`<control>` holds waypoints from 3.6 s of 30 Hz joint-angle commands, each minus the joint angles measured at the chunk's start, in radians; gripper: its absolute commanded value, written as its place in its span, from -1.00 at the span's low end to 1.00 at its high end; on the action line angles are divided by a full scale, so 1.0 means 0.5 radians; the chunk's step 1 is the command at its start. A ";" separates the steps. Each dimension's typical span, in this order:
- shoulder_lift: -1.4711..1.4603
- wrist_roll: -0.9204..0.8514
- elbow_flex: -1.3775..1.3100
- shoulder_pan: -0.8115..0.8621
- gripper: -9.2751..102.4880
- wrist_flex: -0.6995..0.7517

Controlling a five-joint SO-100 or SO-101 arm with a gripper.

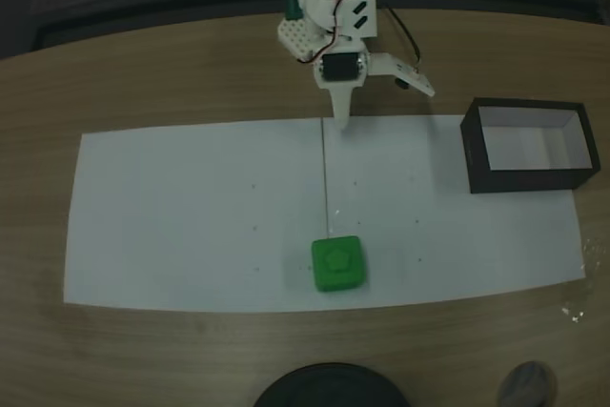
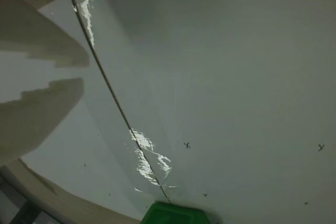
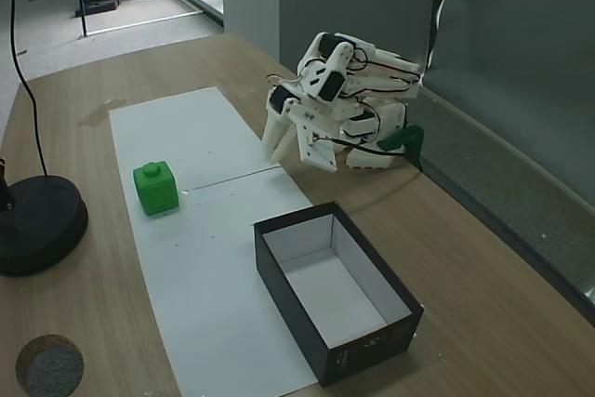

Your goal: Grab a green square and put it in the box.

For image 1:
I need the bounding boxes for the green square block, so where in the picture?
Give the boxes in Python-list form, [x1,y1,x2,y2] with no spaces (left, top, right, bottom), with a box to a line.
[310,234,369,294]

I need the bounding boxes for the white paper sheet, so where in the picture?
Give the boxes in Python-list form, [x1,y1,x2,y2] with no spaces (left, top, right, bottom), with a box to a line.
[321,113,587,314]
[63,118,331,313]

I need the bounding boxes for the black round object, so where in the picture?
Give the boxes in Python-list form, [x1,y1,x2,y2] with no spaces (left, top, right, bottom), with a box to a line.
[252,362,411,407]

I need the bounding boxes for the clear tape scraps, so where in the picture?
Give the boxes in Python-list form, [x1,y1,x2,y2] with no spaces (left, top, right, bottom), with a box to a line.
[559,302,588,325]

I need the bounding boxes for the grey rounded object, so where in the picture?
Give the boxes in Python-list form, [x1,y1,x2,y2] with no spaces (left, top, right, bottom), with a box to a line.
[497,360,558,407]

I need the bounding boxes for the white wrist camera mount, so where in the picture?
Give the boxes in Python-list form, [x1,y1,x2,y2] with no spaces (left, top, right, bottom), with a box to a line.
[367,51,437,97]

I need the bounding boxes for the black camera cable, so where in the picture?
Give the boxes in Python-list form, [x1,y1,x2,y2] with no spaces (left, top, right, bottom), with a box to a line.
[379,7,424,71]

